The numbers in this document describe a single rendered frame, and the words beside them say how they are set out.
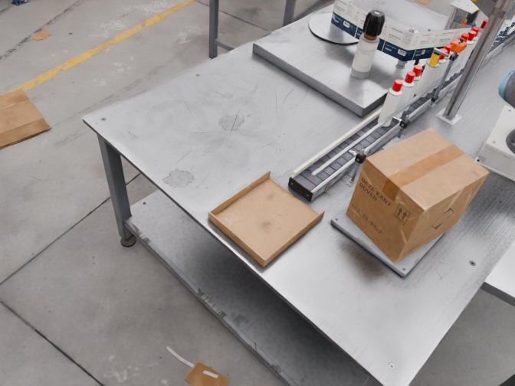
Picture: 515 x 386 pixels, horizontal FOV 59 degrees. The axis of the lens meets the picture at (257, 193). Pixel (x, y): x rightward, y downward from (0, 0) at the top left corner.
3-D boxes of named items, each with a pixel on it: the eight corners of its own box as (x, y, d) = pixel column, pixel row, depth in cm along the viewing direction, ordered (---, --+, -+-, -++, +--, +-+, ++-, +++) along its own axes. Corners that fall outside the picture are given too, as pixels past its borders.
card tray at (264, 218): (268, 177, 171) (270, 169, 168) (323, 217, 160) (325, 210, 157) (208, 219, 155) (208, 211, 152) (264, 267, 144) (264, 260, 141)
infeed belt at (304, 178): (486, 41, 254) (489, 34, 251) (500, 47, 250) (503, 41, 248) (290, 185, 167) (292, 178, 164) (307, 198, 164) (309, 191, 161)
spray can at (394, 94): (382, 117, 193) (397, 76, 178) (391, 123, 190) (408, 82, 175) (375, 122, 190) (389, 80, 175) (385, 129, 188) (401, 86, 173)
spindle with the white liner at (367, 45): (357, 66, 218) (374, 4, 196) (372, 74, 214) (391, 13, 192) (346, 73, 213) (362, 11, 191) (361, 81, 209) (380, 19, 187)
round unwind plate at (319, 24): (332, 9, 255) (332, 7, 254) (378, 32, 242) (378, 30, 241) (296, 26, 239) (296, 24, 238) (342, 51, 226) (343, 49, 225)
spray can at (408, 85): (393, 109, 197) (408, 67, 182) (403, 115, 195) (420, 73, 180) (386, 114, 195) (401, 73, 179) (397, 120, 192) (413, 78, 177)
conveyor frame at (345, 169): (483, 42, 255) (487, 34, 252) (501, 50, 251) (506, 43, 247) (287, 185, 169) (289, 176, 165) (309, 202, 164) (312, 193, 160)
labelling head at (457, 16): (441, 44, 238) (462, -4, 219) (464, 56, 233) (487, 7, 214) (428, 53, 231) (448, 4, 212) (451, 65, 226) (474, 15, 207)
